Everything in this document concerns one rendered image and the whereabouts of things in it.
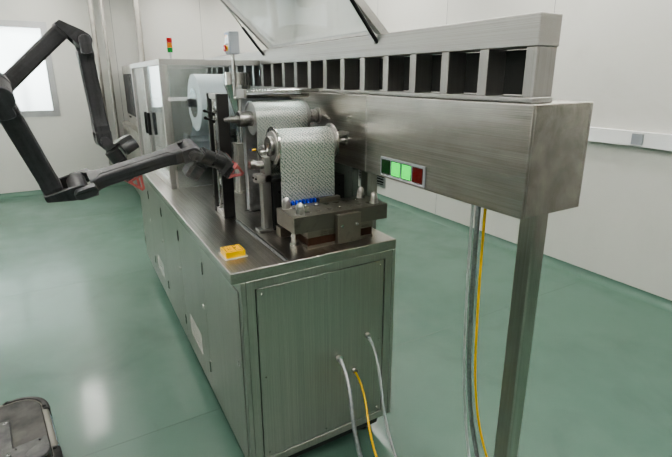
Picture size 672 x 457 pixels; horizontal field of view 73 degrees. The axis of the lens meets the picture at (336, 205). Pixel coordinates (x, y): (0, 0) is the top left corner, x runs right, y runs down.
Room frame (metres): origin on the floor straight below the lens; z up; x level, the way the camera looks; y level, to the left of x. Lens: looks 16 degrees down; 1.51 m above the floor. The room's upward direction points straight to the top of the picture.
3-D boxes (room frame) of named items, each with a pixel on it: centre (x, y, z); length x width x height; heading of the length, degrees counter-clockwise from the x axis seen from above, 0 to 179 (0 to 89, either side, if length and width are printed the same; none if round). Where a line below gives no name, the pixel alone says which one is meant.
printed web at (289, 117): (1.94, 0.20, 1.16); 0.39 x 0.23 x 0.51; 30
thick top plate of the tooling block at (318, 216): (1.70, 0.01, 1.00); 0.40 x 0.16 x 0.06; 120
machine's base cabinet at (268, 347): (2.61, 0.67, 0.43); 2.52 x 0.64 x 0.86; 30
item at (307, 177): (1.78, 0.11, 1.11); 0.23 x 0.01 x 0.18; 120
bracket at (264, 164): (1.78, 0.30, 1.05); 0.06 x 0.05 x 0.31; 120
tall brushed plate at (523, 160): (2.56, 0.18, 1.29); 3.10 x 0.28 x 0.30; 30
